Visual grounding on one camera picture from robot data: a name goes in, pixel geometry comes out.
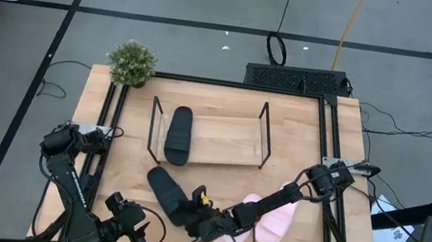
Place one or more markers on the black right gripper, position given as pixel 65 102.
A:
pixel 216 225

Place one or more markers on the small green potted plant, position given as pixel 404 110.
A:
pixel 131 64

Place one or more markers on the white paper sheet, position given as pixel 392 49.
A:
pixel 390 240

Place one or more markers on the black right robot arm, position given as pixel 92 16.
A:
pixel 272 201

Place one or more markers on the black rubber slide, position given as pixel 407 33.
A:
pixel 179 133
pixel 165 189

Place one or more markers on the black desk beam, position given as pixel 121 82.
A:
pixel 408 215

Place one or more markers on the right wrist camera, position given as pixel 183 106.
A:
pixel 198 196

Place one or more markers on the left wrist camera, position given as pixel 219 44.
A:
pixel 114 201

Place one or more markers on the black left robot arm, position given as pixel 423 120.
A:
pixel 73 190

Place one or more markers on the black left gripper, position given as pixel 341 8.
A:
pixel 127 222

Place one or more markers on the black metal table frame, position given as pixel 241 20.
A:
pixel 237 85

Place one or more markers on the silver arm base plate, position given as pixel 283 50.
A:
pixel 329 162
pixel 85 128

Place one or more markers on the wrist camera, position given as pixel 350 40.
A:
pixel 114 201
pixel 198 196

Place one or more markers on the black computer case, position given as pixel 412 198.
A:
pixel 292 79

